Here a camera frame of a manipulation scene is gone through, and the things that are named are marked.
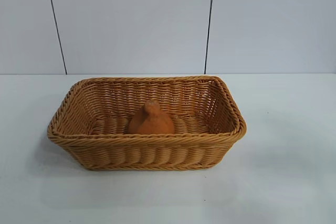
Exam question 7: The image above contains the woven wicker basket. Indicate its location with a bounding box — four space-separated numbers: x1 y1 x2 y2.
47 76 247 171

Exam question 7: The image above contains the knobby orange fruit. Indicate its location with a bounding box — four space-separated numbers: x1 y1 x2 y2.
128 100 175 135

